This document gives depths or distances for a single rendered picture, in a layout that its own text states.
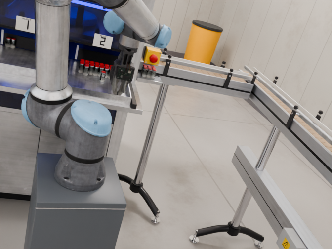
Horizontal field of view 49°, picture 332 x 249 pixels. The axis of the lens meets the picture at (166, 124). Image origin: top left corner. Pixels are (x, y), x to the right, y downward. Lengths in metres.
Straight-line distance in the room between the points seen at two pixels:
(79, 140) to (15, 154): 1.06
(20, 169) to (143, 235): 0.77
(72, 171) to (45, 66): 0.30
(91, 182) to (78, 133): 0.16
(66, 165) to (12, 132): 0.94
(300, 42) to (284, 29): 0.36
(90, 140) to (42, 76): 0.21
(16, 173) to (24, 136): 0.24
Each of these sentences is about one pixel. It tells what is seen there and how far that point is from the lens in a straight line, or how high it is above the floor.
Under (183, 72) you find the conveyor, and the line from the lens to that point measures 1.99.
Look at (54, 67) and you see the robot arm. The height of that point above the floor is 1.11.
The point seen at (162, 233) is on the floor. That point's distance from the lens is 2.26.
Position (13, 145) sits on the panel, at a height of 0.39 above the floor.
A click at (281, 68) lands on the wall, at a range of 4.63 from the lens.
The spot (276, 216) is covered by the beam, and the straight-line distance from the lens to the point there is 1.86.
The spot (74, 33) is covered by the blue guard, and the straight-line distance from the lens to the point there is 1.77.
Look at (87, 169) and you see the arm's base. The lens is 1.07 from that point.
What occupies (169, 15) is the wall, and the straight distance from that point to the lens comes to 5.89.
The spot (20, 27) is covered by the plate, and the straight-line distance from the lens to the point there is 1.79.
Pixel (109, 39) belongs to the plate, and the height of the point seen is 1.04.
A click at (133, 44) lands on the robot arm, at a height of 1.14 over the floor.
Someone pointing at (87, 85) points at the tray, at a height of 0.88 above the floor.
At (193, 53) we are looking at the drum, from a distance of 5.34.
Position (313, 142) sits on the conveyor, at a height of 0.92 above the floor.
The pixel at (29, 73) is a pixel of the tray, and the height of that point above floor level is 0.89.
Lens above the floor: 1.44
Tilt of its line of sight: 24 degrees down
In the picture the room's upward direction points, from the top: 16 degrees clockwise
